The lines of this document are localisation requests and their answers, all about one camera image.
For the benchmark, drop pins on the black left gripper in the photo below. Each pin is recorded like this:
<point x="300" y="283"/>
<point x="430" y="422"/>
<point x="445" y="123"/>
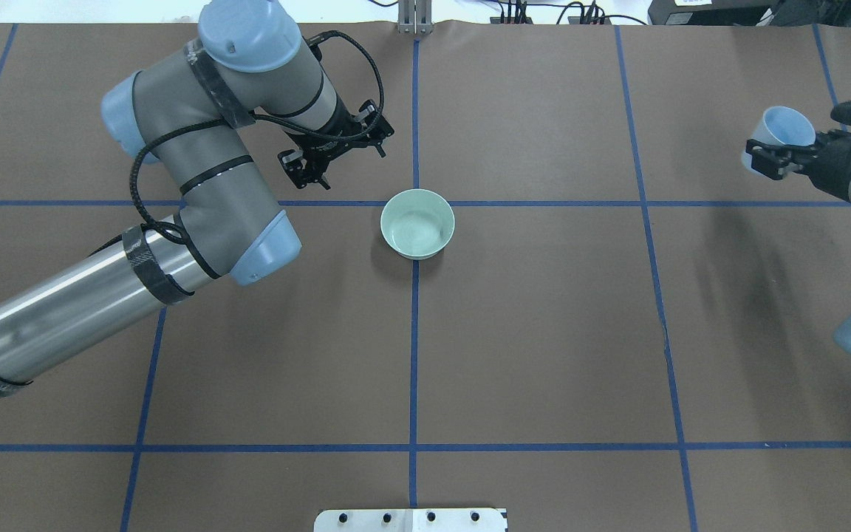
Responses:
<point x="320" y="145"/>

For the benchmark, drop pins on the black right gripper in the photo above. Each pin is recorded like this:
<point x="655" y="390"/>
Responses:
<point x="832" y="165"/>

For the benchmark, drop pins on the light blue cup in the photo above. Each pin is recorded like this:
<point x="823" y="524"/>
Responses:
<point x="781" y="125"/>

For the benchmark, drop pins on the light green bowl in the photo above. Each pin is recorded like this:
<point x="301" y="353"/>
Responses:
<point x="417" y="223"/>

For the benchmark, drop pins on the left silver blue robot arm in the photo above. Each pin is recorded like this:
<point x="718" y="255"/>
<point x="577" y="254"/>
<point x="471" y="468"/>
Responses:
<point x="205" y="209"/>

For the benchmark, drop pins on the brown paper table mat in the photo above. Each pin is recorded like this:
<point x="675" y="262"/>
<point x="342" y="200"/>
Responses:
<point x="628" y="330"/>

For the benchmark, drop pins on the aluminium frame post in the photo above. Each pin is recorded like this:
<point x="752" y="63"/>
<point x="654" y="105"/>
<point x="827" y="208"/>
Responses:
<point x="415" y="17"/>

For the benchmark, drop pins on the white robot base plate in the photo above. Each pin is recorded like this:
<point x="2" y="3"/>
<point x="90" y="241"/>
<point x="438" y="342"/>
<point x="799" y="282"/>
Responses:
<point x="412" y="519"/>

